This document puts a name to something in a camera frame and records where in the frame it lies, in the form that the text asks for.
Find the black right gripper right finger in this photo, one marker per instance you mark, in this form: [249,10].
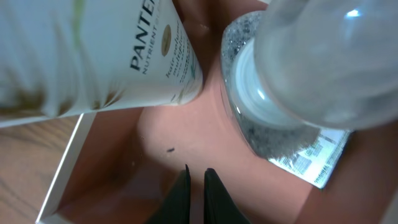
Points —
[219,207]

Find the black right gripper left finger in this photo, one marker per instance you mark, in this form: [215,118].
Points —
[175,208]

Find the clear blue pump bottle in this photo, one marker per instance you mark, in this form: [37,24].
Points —
[300,67]

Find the white Pantene conditioner tube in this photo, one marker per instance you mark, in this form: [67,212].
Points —
[68,57]

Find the white box pink interior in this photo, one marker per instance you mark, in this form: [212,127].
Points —
[119,165]

